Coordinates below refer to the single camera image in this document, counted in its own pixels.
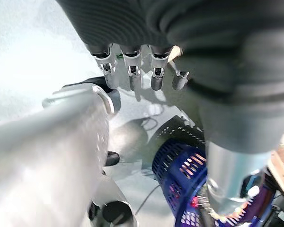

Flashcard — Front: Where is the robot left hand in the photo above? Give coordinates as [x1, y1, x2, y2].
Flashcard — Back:
[55, 0, 284, 215]

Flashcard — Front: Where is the blue plastic basket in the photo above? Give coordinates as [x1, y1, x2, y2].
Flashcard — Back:
[151, 138, 276, 227]

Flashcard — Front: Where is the dark robot left foot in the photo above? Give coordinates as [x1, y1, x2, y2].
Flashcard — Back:
[61, 76, 122, 114]

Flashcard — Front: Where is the silver robot right leg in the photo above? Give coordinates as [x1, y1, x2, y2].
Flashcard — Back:
[89, 151, 138, 227]

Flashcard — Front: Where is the thin dark floor cable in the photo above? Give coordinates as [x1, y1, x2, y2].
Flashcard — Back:
[134, 183, 162, 214]

